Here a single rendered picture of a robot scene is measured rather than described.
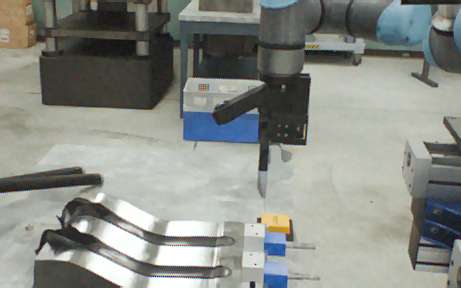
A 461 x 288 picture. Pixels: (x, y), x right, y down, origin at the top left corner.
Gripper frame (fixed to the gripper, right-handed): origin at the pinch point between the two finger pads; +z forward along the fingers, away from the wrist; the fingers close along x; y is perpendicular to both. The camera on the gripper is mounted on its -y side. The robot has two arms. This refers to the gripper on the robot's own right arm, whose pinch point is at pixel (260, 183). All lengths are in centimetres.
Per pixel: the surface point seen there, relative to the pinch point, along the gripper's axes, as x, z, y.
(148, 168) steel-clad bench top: 55, 21, -30
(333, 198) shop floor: 222, 101, 45
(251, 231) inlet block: -0.8, 9.3, -1.0
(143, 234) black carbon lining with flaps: 0.8, 12.1, -21.1
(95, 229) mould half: -6.0, 8.1, -28.3
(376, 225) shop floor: 190, 101, 64
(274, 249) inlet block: -2.1, 11.9, 3.3
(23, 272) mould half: -10.5, 15.0, -40.2
